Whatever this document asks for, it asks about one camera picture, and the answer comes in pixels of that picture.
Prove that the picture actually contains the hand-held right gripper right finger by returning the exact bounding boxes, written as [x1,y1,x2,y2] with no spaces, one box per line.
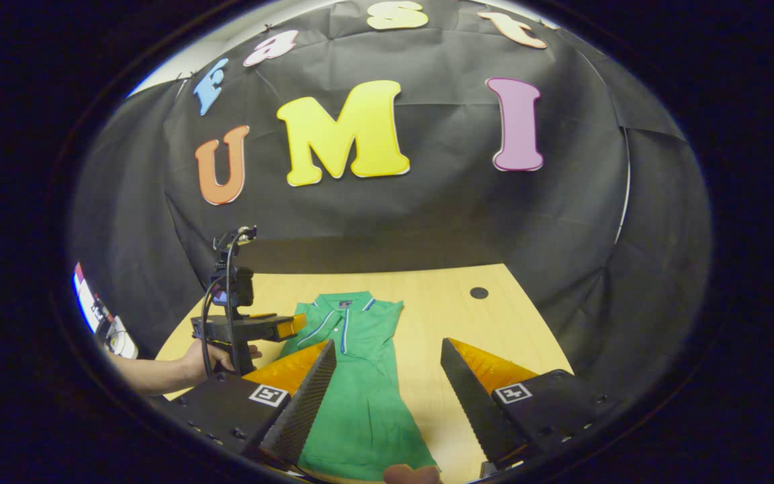
[441,337,623,475]

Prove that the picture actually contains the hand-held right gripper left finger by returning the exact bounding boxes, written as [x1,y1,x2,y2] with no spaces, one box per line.
[165,339,338,469]

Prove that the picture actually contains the green T-shirt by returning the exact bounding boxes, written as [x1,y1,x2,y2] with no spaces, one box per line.
[278,290,440,482]

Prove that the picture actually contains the white cluttered equipment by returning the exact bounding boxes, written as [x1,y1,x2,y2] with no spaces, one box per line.
[73,262,139,359]

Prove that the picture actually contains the black backdrop cloth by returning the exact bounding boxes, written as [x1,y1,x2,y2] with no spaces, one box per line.
[68,0,714,404]

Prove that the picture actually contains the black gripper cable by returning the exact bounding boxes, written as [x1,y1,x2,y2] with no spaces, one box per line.
[200,232,243,377]

